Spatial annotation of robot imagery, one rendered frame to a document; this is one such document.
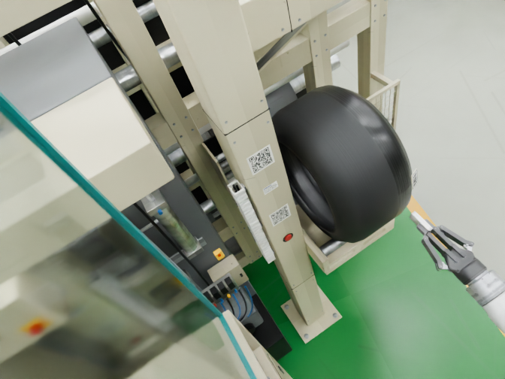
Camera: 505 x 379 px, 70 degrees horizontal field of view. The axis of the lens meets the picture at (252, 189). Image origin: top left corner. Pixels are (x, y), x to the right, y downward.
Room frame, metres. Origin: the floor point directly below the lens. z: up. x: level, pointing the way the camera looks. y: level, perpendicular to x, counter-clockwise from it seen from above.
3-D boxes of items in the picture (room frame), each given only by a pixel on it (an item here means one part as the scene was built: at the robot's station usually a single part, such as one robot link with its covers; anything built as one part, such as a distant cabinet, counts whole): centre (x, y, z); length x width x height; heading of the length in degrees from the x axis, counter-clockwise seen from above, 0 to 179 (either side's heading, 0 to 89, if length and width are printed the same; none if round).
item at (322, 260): (0.77, -0.11, 0.90); 0.40 x 0.03 x 0.10; 13
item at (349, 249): (0.67, -0.31, 0.83); 0.36 x 0.09 x 0.06; 103
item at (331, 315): (0.73, -0.04, 0.01); 0.27 x 0.27 x 0.02; 13
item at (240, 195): (0.68, 0.04, 1.19); 0.05 x 0.04 x 0.48; 13
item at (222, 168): (1.13, 0.01, 1.05); 0.20 x 0.15 x 0.30; 103
